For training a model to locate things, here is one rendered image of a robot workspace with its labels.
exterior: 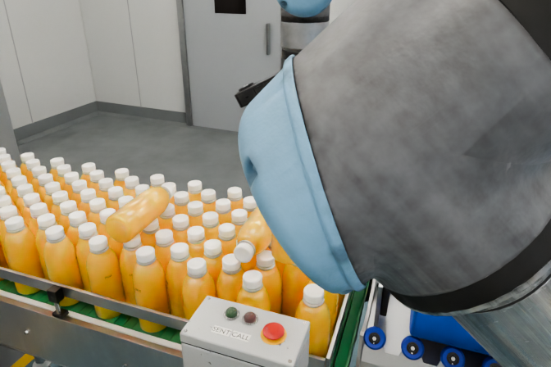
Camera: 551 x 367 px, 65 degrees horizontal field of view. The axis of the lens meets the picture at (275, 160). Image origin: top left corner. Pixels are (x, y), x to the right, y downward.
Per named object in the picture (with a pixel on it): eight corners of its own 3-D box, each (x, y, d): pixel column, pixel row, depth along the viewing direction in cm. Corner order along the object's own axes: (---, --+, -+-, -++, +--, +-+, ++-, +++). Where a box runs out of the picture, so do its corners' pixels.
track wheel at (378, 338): (387, 329, 88) (387, 328, 89) (365, 323, 89) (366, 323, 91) (384, 353, 87) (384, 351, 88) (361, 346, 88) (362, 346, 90)
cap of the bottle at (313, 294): (319, 289, 84) (320, 282, 84) (326, 302, 81) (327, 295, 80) (300, 292, 83) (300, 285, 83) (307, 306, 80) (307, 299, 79)
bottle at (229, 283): (216, 325, 100) (211, 260, 93) (244, 317, 103) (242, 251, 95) (224, 348, 94) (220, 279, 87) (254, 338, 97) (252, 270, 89)
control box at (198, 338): (292, 411, 70) (293, 365, 66) (184, 376, 76) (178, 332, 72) (308, 363, 78) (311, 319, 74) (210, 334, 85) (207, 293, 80)
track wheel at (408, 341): (425, 339, 85) (425, 338, 87) (403, 333, 87) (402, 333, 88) (422, 363, 84) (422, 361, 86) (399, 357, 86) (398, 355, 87)
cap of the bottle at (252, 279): (245, 275, 88) (244, 268, 87) (264, 278, 87) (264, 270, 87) (240, 288, 85) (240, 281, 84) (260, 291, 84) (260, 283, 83)
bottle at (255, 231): (293, 202, 102) (266, 246, 86) (282, 224, 105) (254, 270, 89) (266, 188, 103) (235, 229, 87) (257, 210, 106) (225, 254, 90)
